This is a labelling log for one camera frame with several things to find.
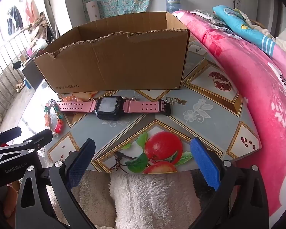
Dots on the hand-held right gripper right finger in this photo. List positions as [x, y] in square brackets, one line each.
[205, 162]

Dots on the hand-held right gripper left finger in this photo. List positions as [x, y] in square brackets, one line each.
[82, 159]

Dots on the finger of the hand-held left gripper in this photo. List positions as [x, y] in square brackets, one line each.
[7, 134]
[38, 137]

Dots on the gold butterfly charm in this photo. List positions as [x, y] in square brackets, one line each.
[170, 100]

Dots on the brown cardboard box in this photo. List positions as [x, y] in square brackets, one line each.
[121, 64]

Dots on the person's left hand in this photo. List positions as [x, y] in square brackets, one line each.
[10, 200]

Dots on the beige slipper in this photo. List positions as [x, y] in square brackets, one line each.
[19, 87]

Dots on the white fleece garment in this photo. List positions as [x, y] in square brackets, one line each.
[145, 200]

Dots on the metal balcony railing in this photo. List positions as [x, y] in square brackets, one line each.
[4, 59]

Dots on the pink floral blanket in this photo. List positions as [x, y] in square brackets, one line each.
[252, 88]

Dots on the pile of clothes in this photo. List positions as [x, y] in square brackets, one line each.
[39, 31]

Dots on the dark hanging jacket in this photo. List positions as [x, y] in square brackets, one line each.
[14, 19]

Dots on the pink hanging garment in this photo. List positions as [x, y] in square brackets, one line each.
[31, 10]

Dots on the white paper roll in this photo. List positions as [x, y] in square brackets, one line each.
[93, 10]

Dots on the blue printed quilt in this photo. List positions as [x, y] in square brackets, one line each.
[240, 26]

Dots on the grey lace cloth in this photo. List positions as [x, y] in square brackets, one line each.
[205, 15]

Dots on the blue wrapped jug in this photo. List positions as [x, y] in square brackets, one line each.
[173, 3]

